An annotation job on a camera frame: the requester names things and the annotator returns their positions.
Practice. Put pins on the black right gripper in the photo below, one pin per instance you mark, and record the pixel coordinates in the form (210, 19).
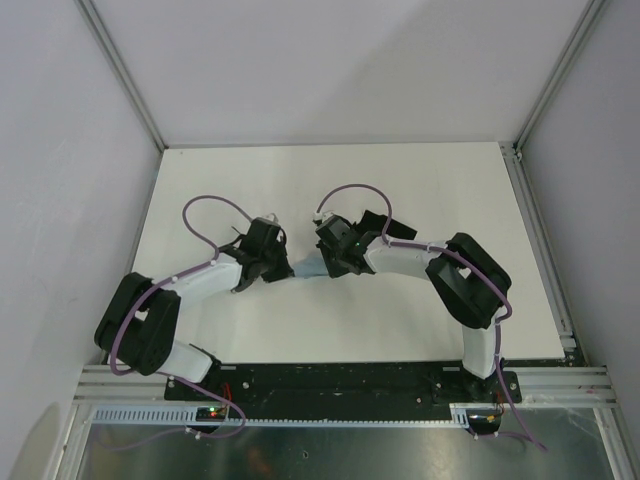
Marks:
(334, 271)

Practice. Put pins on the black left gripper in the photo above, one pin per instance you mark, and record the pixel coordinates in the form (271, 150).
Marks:
(284, 271)

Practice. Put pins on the light blue cleaning cloth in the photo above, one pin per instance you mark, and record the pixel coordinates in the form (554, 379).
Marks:
(310, 267)

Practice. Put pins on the black glasses case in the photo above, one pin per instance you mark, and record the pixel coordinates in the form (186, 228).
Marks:
(372, 222)

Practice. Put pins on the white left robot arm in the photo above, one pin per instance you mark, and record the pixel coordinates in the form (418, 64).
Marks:
(139, 325)

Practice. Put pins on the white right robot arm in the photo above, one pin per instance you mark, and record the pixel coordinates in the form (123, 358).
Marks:
(471, 284)

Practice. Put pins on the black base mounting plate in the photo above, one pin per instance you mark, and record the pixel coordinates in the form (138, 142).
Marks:
(445, 381)

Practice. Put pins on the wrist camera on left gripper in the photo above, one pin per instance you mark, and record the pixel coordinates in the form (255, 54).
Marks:
(272, 217)

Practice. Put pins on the aluminium frame rail right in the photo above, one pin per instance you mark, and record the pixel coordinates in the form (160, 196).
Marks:
(514, 163)

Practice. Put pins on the white slotted cable duct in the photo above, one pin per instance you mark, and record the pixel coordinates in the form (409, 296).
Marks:
(209, 416)

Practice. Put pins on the aluminium frame post left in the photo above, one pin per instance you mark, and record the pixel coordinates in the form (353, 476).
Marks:
(111, 52)

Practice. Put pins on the aluminium frame post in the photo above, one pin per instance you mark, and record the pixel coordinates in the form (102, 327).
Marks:
(111, 52)
(577, 40)

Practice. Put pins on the aluminium frame post right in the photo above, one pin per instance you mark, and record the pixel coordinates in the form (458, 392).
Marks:
(577, 40)

